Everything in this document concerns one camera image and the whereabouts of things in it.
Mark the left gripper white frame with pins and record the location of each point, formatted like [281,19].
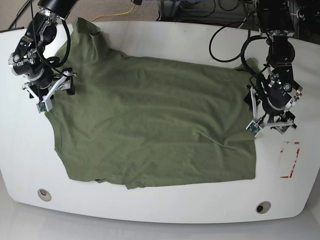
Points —
[284,121]

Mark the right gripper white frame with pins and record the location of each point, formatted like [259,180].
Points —
[46,95]

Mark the olive green t-shirt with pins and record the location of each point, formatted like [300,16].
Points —
[150,122]

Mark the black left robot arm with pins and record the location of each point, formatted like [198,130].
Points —
[271,98]

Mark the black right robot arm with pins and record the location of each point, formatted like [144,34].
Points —
[43,74]

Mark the red tape rectangle marking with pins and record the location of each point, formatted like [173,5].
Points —
[288,158]

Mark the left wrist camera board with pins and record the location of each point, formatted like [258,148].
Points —
[254,128]

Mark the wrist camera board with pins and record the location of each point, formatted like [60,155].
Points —
[41,107]
[254,128]

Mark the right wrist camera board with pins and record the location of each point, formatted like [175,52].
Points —
[41,107]

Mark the right table cable grommet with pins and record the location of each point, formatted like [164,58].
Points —
[263,207]

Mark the table cable grommet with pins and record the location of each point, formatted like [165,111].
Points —
[44,195]
[263,207]

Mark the left table cable grommet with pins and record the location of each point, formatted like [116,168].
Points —
[44,195]

